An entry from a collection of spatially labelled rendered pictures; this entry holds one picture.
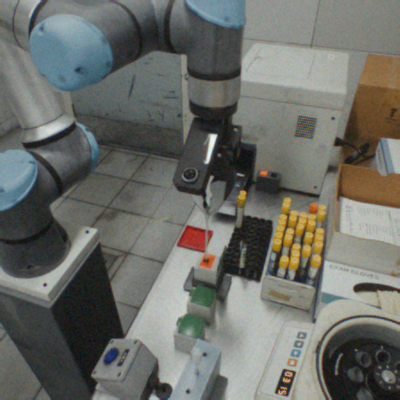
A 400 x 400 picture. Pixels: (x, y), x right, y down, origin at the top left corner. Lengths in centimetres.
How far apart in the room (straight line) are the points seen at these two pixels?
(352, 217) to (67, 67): 70
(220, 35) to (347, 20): 175
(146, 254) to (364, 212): 135
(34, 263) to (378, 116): 109
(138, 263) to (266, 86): 133
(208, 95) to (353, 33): 176
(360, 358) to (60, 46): 57
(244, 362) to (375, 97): 93
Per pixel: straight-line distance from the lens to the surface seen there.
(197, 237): 89
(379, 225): 92
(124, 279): 195
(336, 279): 76
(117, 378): 62
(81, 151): 82
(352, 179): 95
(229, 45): 49
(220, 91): 51
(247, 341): 73
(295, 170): 101
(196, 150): 53
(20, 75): 78
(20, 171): 73
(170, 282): 80
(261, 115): 95
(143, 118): 267
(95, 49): 43
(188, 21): 49
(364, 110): 133
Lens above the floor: 151
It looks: 41 degrees down
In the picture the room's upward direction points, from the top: straight up
